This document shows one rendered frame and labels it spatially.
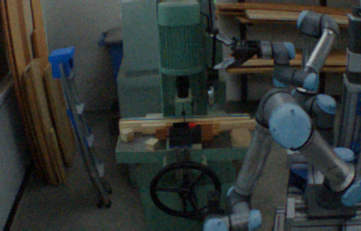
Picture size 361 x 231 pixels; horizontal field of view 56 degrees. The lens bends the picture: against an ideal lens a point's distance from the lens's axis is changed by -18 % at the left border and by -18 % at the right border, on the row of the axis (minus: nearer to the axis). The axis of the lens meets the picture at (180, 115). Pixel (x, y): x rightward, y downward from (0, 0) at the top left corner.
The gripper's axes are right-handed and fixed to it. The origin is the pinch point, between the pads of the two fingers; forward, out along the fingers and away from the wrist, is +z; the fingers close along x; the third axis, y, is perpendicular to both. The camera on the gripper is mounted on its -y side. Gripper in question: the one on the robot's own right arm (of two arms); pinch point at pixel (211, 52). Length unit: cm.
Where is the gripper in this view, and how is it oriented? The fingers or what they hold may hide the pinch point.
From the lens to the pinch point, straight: 160.3
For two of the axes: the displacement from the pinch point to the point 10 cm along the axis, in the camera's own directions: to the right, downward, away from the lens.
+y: -0.4, -3.3, -9.4
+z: -10.0, 0.4, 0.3
